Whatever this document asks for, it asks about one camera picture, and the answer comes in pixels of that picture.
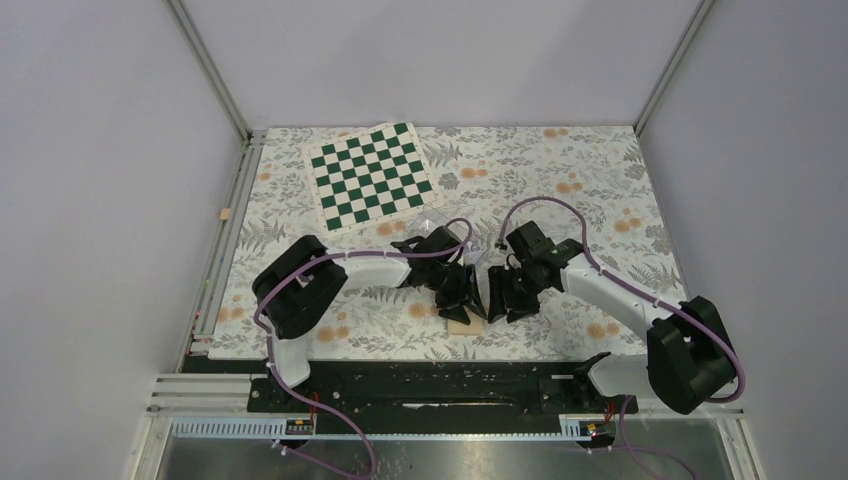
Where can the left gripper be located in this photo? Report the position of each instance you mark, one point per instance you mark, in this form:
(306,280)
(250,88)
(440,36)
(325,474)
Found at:
(466,291)

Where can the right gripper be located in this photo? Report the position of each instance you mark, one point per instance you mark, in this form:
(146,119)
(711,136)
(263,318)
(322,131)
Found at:
(499,278)

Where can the beige card holder wallet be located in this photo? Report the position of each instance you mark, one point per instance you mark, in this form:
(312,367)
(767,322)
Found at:
(474,328)

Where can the clear plastic card box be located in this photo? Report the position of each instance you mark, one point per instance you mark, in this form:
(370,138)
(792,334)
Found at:
(475,251)

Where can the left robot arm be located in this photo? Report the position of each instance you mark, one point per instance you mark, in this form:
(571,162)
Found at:
(295,291)

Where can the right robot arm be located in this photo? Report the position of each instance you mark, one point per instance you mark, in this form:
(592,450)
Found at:
(689,359)

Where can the floral tablecloth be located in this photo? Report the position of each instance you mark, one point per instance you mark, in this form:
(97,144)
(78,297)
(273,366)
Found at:
(564,179)

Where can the green white chessboard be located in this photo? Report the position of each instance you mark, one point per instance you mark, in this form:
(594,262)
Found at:
(374,176)

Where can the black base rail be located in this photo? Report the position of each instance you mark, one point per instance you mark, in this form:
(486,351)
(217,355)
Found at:
(445,398)

